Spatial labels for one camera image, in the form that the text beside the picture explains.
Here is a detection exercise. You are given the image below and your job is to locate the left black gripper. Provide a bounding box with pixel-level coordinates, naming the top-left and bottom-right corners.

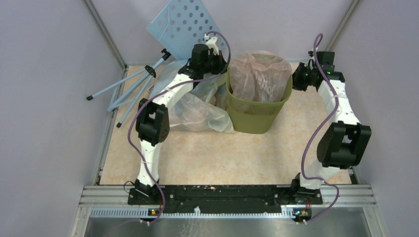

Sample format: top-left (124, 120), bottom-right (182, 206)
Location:
top-left (201, 50), bottom-right (230, 76)

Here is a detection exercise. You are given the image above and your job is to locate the olive green mesh trash bin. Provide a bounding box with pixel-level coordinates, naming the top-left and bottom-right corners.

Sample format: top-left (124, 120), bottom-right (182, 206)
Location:
top-left (226, 73), bottom-right (293, 134)

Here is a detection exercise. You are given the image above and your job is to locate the pink plastic trash bag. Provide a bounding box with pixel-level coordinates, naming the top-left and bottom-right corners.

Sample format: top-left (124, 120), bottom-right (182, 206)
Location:
top-left (229, 51), bottom-right (292, 103)

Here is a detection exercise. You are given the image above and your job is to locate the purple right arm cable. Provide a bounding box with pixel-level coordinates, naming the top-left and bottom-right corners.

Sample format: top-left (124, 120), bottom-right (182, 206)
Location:
top-left (299, 33), bottom-right (341, 225)

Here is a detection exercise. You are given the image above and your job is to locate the white slotted cable duct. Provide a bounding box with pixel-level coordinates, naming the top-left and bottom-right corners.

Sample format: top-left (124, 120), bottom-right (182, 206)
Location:
top-left (90, 207), bottom-right (294, 219)

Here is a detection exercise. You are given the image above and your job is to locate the large clear yellow-rimmed plastic bag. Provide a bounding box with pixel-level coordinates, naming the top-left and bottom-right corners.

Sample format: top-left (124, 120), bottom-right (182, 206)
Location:
top-left (150, 60), bottom-right (234, 133)

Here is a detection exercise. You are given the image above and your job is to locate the light blue tripod stand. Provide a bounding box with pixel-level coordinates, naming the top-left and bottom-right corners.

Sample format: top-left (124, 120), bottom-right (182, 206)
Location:
top-left (86, 49), bottom-right (171, 128)

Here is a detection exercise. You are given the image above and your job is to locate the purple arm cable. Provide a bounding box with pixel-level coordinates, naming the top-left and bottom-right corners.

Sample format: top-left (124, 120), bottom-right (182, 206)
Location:
top-left (126, 31), bottom-right (232, 226)
top-left (299, 33), bottom-right (341, 225)

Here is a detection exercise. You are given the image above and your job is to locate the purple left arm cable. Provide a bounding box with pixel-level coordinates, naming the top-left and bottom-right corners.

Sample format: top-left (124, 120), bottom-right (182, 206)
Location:
top-left (126, 31), bottom-right (232, 226)

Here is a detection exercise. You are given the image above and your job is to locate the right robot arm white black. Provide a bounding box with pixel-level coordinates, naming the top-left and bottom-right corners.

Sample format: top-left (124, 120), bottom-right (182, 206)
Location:
top-left (290, 51), bottom-right (372, 203)

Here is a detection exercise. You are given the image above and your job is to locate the light blue perforated board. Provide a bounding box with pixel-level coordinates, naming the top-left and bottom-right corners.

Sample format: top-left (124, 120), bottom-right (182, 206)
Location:
top-left (146, 0), bottom-right (220, 61)

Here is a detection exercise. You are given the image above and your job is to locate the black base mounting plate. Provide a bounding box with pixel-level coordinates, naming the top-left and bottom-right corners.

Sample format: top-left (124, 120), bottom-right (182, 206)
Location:
top-left (127, 185), bottom-right (323, 214)

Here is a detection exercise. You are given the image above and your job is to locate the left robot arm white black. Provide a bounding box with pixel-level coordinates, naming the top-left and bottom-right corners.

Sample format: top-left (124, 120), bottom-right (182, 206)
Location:
top-left (128, 31), bottom-right (230, 204)

